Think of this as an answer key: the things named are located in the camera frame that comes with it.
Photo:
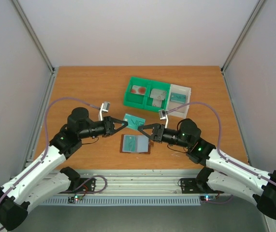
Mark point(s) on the left controller board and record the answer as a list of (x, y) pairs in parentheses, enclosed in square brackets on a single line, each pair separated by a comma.
[(75, 199)]

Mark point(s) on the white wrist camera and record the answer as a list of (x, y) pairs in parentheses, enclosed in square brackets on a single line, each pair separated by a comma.
[(104, 108), (164, 116)]

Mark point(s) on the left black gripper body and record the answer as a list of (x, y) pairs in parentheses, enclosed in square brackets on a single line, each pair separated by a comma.
[(108, 130)]

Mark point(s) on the grey slotted cable duct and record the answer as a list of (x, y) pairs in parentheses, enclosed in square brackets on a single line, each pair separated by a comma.
[(96, 201)]

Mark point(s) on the right aluminium frame post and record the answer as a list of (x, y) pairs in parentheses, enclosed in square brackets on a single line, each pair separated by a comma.
[(244, 32)]

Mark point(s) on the left aluminium frame post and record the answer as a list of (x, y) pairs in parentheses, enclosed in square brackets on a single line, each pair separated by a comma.
[(29, 28)]

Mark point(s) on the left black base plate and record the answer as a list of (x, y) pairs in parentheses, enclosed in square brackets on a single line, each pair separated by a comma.
[(87, 185)]

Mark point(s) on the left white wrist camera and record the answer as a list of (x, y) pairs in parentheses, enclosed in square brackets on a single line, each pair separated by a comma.
[(104, 108)]

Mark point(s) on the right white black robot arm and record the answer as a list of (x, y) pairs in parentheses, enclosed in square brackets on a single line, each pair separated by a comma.
[(220, 171)]

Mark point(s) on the green bin middle compartment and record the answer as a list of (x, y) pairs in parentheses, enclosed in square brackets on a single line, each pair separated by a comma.
[(151, 84)]

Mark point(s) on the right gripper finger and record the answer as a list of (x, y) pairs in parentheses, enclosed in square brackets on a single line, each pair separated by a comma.
[(149, 133), (146, 127)]

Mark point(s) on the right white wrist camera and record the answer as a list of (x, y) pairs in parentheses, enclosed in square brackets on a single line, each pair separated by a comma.
[(164, 116)]

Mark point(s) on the white plastic bin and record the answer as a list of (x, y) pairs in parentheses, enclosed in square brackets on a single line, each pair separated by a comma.
[(181, 112)]

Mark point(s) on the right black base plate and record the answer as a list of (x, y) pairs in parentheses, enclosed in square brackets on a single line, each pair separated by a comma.
[(189, 186)]

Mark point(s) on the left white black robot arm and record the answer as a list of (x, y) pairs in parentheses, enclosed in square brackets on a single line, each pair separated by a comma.
[(66, 142)]

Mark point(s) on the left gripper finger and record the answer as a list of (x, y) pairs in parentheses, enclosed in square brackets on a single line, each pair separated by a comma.
[(118, 121), (118, 127)]

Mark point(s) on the brown leather card holder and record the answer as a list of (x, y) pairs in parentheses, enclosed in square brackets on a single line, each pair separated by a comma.
[(143, 145)]

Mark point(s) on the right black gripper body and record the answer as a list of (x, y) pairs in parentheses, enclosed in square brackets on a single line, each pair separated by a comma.
[(157, 133)]

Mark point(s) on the teal VIP card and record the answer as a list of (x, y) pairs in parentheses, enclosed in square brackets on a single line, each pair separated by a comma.
[(133, 121)]

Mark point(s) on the right controller board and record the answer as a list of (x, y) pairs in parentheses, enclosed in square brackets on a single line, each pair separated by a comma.
[(206, 198)]

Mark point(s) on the aluminium front rail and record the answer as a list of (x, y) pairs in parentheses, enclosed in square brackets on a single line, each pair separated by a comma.
[(111, 182)]

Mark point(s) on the aluminium frame post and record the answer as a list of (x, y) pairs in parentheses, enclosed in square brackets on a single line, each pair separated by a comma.
[(244, 32), (29, 28)]

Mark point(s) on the grey silver card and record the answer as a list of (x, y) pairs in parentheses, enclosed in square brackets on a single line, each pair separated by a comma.
[(158, 94)]

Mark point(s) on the controller board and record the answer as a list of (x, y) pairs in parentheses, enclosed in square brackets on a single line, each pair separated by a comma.
[(206, 198), (75, 199)]

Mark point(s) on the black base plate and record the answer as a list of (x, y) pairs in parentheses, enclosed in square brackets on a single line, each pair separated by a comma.
[(87, 185), (189, 186)]

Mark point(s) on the card with red circles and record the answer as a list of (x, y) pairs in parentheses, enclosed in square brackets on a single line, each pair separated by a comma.
[(139, 90)]

